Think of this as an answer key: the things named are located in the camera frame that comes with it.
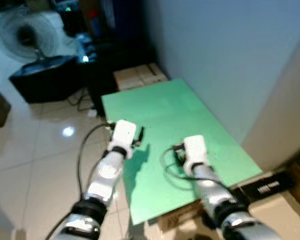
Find green flat board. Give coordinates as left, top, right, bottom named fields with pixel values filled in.
left=101, top=78, right=263, bottom=226

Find flat cardboard box stack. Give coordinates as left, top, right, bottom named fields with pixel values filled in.
left=113, top=62, right=169, bottom=92

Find printed cardboard box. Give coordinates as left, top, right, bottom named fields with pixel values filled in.
left=157, top=199, right=207, bottom=232

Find black cabinet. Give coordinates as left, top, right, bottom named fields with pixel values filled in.
left=79, top=40, right=160, bottom=117

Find black box with white print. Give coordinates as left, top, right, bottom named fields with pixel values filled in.
left=238, top=171, right=297, bottom=202

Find black speaker box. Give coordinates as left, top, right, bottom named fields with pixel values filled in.
left=9, top=54, right=86, bottom=104

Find large beige cardboard box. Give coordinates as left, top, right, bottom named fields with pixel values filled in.
left=247, top=192, right=300, bottom=240

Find white standing fan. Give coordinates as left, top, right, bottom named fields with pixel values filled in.
left=0, top=9, right=63, bottom=65

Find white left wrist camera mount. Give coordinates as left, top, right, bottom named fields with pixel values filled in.
left=110, top=119, right=138, bottom=160

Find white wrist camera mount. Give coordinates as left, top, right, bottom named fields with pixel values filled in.
left=182, top=134, right=210, bottom=177
left=110, top=119, right=138, bottom=160

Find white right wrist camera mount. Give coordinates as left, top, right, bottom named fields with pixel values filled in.
left=182, top=134, right=210, bottom=177

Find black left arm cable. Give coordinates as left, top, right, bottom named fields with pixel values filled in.
left=44, top=122, right=115, bottom=240

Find black floor cable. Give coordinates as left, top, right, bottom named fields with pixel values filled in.
left=66, top=86, right=97, bottom=113

